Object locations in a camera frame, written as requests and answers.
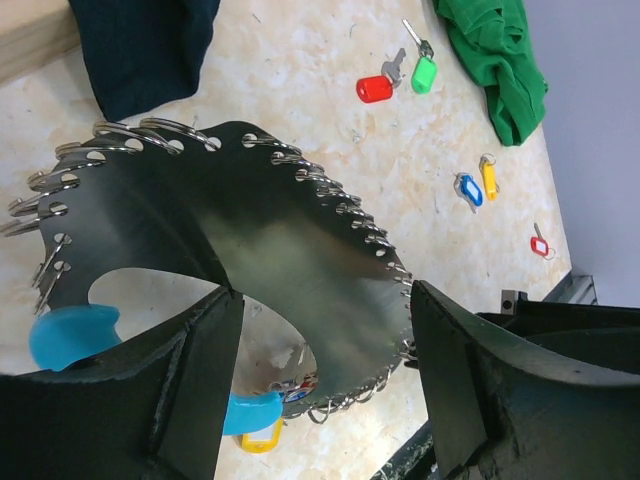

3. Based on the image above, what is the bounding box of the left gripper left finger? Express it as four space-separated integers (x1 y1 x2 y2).
1 288 244 479

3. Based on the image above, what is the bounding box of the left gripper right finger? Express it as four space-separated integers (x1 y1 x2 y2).
408 279 640 480

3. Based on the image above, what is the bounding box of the key with blue tag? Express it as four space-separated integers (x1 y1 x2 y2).
453 172 484 214

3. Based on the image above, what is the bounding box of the yellow tag on disc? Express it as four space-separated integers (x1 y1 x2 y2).
240 418 284 454

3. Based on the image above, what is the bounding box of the blue tag on disc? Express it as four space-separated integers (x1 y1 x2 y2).
268 374 318 395

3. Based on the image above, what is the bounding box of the small red tag key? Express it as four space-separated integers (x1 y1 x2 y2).
530 222 555 260

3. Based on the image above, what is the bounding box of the key with yellow tag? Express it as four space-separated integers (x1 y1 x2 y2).
479 154 499 201

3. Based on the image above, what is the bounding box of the key with green tag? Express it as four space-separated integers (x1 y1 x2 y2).
402 19 438 94

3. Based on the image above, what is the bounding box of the key with red tag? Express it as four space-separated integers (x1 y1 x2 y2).
356 48 406 104

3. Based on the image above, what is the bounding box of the navy tank top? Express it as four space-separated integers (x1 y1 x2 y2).
70 0 220 122

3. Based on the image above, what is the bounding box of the green cloth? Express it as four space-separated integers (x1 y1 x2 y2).
433 0 549 147

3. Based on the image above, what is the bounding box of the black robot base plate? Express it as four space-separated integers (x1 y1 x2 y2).
369 274 640 480

